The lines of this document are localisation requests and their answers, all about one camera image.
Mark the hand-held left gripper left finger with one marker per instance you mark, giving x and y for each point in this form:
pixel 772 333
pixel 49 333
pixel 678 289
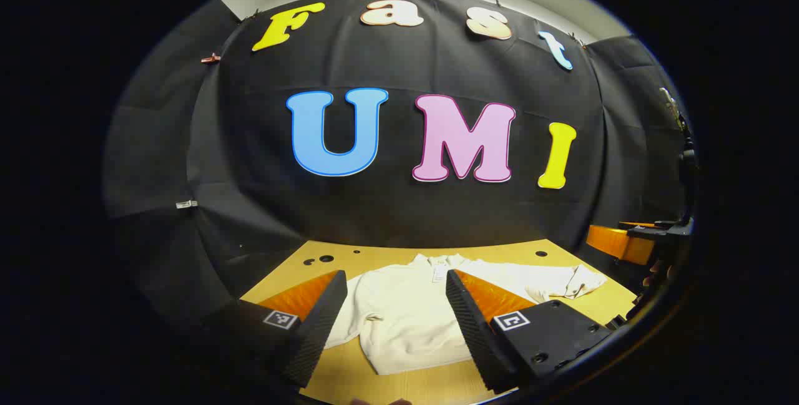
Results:
pixel 318 330

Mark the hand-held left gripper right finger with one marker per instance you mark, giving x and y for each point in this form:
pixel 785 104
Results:
pixel 471 330

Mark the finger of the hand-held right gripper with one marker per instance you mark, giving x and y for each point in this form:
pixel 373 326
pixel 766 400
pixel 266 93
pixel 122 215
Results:
pixel 615 244

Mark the white long-sleeved garment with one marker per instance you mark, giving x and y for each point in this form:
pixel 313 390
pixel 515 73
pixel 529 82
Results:
pixel 406 311

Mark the black backdrop cloth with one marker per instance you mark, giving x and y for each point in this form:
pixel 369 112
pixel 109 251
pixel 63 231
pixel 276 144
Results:
pixel 399 205

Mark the silver metal clip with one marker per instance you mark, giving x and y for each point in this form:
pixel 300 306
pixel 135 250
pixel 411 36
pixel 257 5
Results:
pixel 186 204

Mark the copper metal clip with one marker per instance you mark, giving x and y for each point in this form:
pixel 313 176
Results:
pixel 210 58

